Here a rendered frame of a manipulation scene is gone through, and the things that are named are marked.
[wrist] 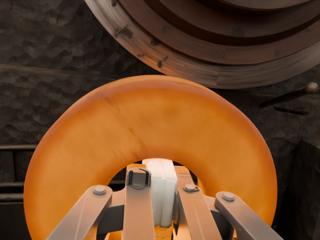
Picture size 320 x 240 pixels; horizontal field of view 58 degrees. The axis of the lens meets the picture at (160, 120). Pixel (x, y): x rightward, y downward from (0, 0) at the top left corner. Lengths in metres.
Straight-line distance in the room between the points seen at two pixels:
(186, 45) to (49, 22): 0.28
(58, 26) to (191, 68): 0.27
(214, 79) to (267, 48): 0.08
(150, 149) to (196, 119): 0.03
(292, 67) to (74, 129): 0.36
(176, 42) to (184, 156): 0.24
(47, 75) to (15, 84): 0.05
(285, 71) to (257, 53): 0.06
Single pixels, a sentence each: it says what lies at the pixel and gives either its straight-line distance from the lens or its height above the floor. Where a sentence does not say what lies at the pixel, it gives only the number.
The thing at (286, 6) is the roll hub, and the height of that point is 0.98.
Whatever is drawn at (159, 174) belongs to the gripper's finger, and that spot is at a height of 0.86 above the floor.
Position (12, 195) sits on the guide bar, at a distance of 0.49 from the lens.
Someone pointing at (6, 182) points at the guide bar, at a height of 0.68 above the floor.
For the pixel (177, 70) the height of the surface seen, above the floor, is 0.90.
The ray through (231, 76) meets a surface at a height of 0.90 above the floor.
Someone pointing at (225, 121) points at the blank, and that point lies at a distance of 0.17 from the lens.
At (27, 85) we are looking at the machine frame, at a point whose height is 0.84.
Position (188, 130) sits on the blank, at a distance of 0.16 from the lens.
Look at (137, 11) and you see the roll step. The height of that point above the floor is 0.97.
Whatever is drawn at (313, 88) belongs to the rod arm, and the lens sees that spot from 0.37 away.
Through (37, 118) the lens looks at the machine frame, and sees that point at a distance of 0.54.
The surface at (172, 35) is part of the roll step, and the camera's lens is 0.39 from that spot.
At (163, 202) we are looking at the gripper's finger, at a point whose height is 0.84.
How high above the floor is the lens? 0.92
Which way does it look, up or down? 12 degrees down
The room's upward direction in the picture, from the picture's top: 6 degrees clockwise
